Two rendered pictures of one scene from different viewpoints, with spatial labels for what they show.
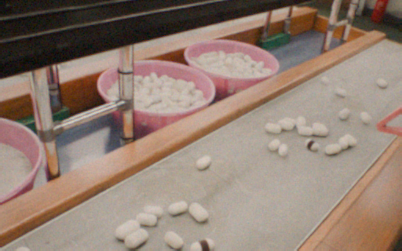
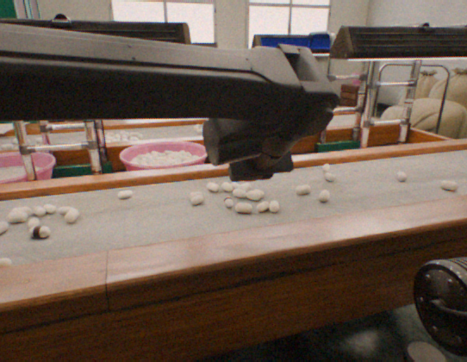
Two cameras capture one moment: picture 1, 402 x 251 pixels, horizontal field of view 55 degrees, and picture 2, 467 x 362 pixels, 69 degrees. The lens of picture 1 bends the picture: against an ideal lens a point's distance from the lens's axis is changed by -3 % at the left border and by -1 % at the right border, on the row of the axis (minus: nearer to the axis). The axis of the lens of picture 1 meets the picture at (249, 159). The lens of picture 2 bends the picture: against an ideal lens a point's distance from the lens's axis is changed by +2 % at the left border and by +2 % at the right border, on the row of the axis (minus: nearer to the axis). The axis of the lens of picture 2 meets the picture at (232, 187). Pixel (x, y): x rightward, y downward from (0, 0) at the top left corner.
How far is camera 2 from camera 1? 0.65 m
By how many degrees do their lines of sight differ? 39
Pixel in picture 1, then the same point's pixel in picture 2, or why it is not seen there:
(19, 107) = (79, 156)
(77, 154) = not seen: hidden behind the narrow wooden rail
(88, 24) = not seen: outside the picture
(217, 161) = (140, 197)
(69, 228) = (3, 206)
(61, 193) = (17, 187)
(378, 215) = (190, 252)
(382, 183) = (239, 235)
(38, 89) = not seen: hidden behind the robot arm
